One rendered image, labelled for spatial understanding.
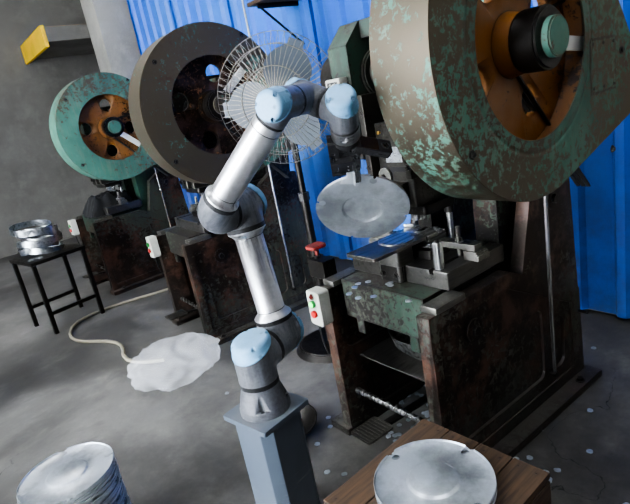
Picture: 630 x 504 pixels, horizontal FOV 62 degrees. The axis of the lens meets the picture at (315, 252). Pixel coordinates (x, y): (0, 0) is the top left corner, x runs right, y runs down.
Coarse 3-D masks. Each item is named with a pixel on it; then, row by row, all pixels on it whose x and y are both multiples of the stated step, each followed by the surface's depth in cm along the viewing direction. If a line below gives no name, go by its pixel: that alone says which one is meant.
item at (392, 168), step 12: (384, 132) 174; (396, 156) 173; (384, 168) 178; (396, 168) 175; (396, 180) 176; (408, 180) 172; (420, 180) 172; (408, 192) 173; (420, 192) 173; (432, 192) 176; (420, 204) 174
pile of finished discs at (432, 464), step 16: (400, 448) 140; (416, 448) 139; (432, 448) 138; (448, 448) 137; (464, 448) 136; (384, 464) 136; (400, 464) 135; (416, 464) 134; (432, 464) 132; (448, 464) 131; (464, 464) 131; (480, 464) 130; (384, 480) 130; (400, 480) 129; (416, 480) 128; (432, 480) 127; (448, 480) 126; (464, 480) 126; (480, 480) 125; (384, 496) 125; (400, 496) 124; (416, 496) 124; (432, 496) 122; (448, 496) 122; (464, 496) 121; (480, 496) 120; (496, 496) 121
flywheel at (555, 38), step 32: (480, 0) 130; (512, 0) 138; (544, 0) 148; (576, 0) 150; (480, 32) 132; (512, 32) 130; (544, 32) 127; (576, 32) 153; (480, 64) 133; (512, 64) 135; (544, 64) 130; (576, 64) 155; (512, 96) 143; (544, 96) 152; (512, 128) 145; (544, 128) 154
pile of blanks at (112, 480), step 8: (112, 464) 168; (112, 472) 167; (104, 480) 163; (112, 480) 166; (120, 480) 173; (96, 488) 160; (104, 488) 162; (112, 488) 166; (120, 488) 170; (80, 496) 156; (88, 496) 158; (96, 496) 161; (104, 496) 162; (112, 496) 165; (120, 496) 170; (128, 496) 180
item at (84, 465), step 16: (80, 448) 179; (96, 448) 178; (48, 464) 174; (64, 464) 171; (80, 464) 170; (96, 464) 169; (32, 480) 167; (48, 480) 165; (64, 480) 163; (80, 480) 163; (96, 480) 161; (32, 496) 159; (48, 496) 158; (64, 496) 157
